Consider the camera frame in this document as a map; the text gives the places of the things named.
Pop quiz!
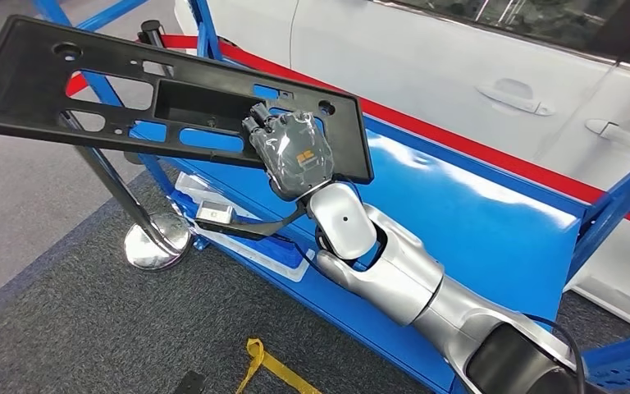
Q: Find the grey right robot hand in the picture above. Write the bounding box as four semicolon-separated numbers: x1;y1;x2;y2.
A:
241;102;336;202

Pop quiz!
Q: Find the black plastic panel part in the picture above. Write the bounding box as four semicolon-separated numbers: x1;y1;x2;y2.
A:
0;14;375;186

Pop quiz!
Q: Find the blue steel shelf rack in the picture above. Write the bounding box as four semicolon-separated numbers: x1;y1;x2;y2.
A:
32;0;630;394

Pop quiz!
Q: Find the black flat robot part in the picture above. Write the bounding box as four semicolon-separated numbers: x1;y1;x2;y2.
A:
172;370;208;394

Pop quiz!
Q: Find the white car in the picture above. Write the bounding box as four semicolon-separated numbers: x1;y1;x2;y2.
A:
173;0;630;334

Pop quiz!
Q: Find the long red barrier belt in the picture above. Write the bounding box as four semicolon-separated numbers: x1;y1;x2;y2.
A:
160;33;630;239

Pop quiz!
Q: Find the chrome stanchion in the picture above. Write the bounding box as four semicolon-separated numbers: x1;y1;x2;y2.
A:
57;108;193;272

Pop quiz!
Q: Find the yellow floor tape outline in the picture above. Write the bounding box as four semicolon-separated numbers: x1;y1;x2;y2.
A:
249;337;322;394

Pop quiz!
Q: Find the loose yellow tape strip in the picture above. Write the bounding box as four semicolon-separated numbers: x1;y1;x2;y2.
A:
235;337;267;394

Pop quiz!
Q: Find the short red barrier belt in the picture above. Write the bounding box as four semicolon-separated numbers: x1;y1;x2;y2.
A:
63;69;92;100

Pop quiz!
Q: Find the black right wrist camera bracket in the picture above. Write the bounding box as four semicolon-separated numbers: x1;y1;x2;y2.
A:
194;204;308;241

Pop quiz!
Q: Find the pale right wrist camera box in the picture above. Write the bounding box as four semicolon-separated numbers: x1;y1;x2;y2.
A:
195;201;235;225

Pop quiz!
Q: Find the black-headed belt stanchion post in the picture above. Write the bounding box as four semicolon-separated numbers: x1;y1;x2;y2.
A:
138;20;177;77

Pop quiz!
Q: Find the white car door handle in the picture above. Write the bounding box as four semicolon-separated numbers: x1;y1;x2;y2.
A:
585;118;630;155
475;78;557;117

